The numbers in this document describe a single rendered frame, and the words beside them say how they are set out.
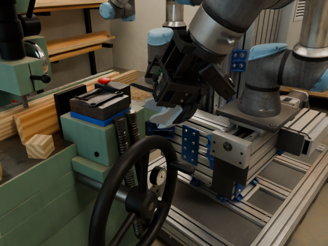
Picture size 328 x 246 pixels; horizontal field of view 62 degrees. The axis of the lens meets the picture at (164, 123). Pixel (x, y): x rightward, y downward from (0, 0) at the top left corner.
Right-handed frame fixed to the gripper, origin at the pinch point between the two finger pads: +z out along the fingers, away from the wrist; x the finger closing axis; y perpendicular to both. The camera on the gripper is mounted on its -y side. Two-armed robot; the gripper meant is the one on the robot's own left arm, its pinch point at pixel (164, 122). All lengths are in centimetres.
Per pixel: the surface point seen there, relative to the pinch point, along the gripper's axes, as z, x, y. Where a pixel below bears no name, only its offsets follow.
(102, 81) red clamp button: 4.4, -15.5, 8.6
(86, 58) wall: 221, -299, -88
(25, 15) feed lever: 10, -45, 23
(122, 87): 3.5, -13.0, 4.7
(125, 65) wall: 230, -307, -156
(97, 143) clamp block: 9.4, -1.7, 11.1
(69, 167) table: 18.9, -1.8, 14.9
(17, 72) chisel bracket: 7.9, -19.3, 25.4
